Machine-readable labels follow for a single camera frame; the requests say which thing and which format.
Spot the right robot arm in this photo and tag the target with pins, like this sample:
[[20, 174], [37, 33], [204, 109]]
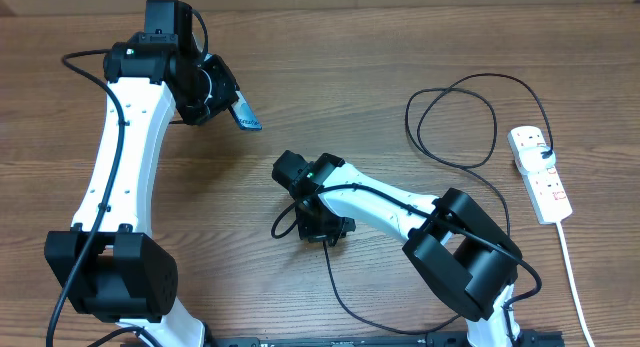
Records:
[[466, 259]]

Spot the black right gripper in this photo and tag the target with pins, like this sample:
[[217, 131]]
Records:
[[310, 231]]

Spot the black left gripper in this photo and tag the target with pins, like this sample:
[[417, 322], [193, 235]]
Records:
[[227, 86]]

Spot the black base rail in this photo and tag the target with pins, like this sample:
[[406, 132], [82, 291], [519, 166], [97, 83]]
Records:
[[529, 338]]

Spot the blue Galaxy smartphone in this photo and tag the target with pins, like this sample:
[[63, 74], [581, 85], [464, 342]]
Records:
[[243, 114]]

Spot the white power strip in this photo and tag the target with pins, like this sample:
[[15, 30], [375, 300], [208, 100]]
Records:
[[545, 189]]

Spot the white charger plug adapter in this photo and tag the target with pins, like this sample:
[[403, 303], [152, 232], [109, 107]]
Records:
[[535, 159]]

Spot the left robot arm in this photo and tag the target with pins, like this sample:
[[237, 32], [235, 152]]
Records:
[[108, 263]]

